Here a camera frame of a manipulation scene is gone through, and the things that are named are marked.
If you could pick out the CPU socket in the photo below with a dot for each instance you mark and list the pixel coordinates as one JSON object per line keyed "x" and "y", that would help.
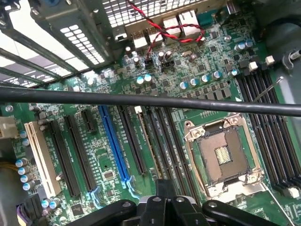
{"x": 223, "y": 164}

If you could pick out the long black expansion slot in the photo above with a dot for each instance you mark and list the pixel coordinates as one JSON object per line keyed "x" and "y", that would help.
{"x": 131, "y": 141}
{"x": 64, "y": 160}
{"x": 81, "y": 155}

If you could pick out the short black expansion slot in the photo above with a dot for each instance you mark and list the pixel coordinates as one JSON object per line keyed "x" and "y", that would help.
{"x": 89, "y": 121}

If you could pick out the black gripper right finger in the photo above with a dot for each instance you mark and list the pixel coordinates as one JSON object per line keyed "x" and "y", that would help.
{"x": 185, "y": 212}

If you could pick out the black main power connector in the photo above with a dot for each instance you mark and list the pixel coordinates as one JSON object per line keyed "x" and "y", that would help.
{"x": 30, "y": 209}

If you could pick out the white expansion slot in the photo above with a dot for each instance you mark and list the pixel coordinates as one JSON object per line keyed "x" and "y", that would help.
{"x": 42, "y": 160}

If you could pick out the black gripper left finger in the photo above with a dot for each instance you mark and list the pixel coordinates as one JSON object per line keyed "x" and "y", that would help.
{"x": 152, "y": 212}

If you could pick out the teal serial port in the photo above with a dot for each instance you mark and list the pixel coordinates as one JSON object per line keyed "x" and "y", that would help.
{"x": 209, "y": 18}

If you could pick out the blue expansion slot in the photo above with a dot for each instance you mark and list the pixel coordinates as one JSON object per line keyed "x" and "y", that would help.
{"x": 114, "y": 143}

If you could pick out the grey PC case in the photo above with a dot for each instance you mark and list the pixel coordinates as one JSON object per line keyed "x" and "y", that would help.
{"x": 279, "y": 40}

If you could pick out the silver port block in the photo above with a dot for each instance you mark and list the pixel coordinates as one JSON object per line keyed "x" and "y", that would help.
{"x": 171, "y": 27}
{"x": 139, "y": 41}
{"x": 189, "y": 22}
{"x": 154, "y": 36}

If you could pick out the black RAM slot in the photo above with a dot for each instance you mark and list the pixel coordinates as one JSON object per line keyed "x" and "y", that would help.
{"x": 282, "y": 141}
{"x": 263, "y": 141}
{"x": 163, "y": 150}
{"x": 182, "y": 150}

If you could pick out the green motherboard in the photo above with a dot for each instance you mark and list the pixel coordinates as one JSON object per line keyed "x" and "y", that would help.
{"x": 164, "y": 77}

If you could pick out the RAM slot with white clips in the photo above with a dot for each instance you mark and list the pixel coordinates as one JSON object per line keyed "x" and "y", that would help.
{"x": 272, "y": 141}
{"x": 290, "y": 139}
{"x": 173, "y": 150}
{"x": 138, "y": 109}

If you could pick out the thin metal locking lever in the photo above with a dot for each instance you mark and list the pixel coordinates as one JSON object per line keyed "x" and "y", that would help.
{"x": 268, "y": 89}

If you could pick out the perforated metal slot cover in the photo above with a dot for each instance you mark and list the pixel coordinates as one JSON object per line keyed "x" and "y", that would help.
{"x": 80, "y": 42}

